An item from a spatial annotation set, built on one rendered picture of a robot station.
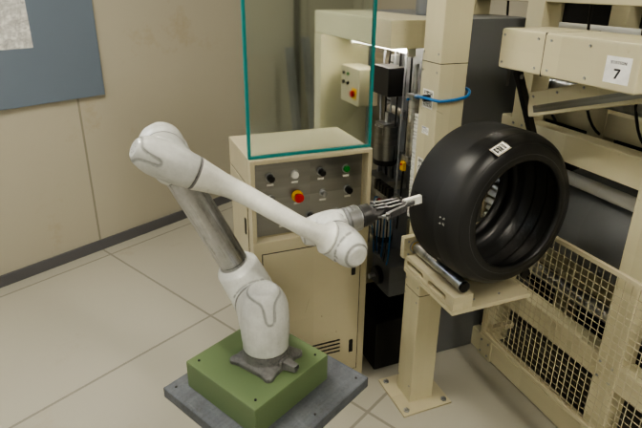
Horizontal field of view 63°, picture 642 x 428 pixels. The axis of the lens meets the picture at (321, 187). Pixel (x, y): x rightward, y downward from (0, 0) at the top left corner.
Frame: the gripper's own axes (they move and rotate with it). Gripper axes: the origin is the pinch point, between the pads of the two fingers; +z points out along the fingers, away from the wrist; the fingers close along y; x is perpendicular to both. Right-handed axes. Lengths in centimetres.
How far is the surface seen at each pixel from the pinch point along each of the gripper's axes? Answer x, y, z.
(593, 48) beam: -44, -18, 58
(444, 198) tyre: -2.4, -8.7, 7.4
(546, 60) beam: -38, 1, 57
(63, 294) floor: 103, 194, -155
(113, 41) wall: -43, 269, -83
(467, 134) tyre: -17.7, 3.0, 25.1
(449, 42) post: -45, 27, 35
